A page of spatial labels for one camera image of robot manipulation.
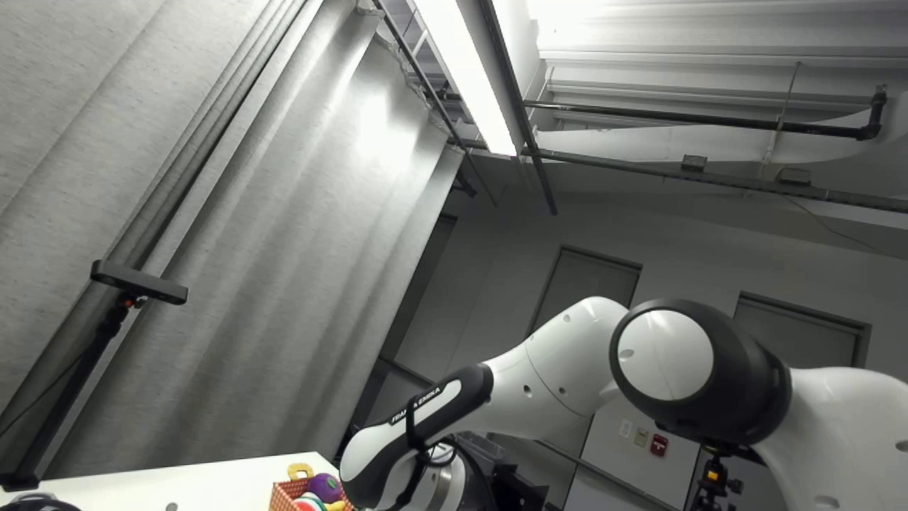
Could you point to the black camera stand pole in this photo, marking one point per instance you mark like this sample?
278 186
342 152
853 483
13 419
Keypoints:
66 387

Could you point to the black pot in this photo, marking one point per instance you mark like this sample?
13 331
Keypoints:
32 504

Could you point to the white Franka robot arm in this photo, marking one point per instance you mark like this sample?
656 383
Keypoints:
557 379

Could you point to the grey ceiling conduit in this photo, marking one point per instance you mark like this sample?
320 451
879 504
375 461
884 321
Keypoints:
710 173

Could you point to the black ceiling pipe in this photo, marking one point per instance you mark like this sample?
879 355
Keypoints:
710 118

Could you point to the long ceiling light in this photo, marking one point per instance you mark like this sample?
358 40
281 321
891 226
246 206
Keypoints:
464 67

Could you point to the grey white curtain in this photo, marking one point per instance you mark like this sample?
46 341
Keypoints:
237 285

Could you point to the red fire alarm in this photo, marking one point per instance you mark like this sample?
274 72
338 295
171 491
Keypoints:
660 447

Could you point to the grey door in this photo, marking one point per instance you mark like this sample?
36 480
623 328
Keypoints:
586 285
805 331

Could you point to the black camera bar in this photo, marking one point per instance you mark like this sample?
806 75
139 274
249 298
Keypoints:
139 282

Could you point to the checkered open toy box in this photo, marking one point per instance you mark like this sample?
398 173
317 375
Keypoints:
284 498

